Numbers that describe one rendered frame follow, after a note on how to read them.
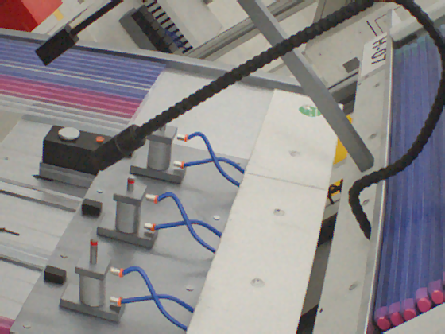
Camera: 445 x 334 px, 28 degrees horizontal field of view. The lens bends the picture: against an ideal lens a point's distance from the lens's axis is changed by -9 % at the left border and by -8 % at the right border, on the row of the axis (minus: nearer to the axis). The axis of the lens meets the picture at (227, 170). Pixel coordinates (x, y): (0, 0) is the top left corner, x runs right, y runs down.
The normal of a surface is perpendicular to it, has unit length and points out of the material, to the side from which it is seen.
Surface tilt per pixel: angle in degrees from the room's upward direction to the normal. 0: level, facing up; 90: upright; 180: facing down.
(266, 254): 46
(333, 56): 90
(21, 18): 90
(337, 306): 90
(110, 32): 0
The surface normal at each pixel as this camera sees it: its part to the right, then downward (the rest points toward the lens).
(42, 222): 0.13, -0.85
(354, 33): -0.18, 0.48
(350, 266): -0.58, -0.76
